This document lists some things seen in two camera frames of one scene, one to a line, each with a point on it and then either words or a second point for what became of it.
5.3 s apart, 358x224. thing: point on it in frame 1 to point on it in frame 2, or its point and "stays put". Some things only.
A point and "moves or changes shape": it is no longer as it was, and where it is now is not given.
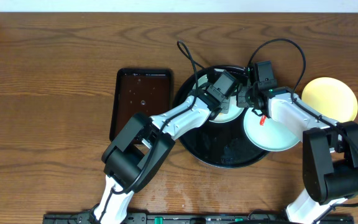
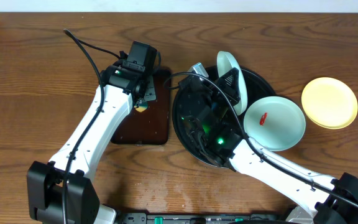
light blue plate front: x=234 y=111 moves or changes shape
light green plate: x=271 y=136 stays put
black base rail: x=193 y=218 stays put
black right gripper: x=241 y=98 to x=219 y=91
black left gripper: x=224 y=106 to x=150 y=90
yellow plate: x=332 y=98 stays put
